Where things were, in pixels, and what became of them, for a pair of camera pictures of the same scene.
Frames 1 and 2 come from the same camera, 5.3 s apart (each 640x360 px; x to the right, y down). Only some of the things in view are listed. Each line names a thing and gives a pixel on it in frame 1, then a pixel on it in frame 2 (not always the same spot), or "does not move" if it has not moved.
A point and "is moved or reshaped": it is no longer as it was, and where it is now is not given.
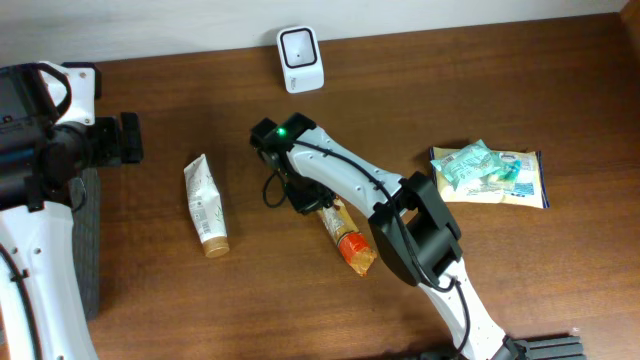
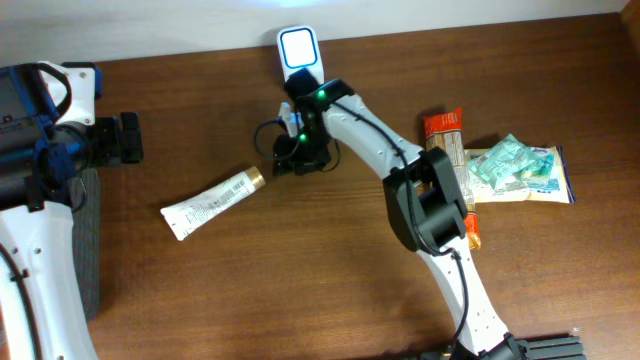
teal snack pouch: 468,164 -> 506,158
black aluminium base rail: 553,348 does not move
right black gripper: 307,197 -> 298,163
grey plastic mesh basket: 85,223 does not move
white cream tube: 206,208 is moved or reshaped
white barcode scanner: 301,59 does not move
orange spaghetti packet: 352,242 -> 444,132
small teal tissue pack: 510,174 -> 542,168
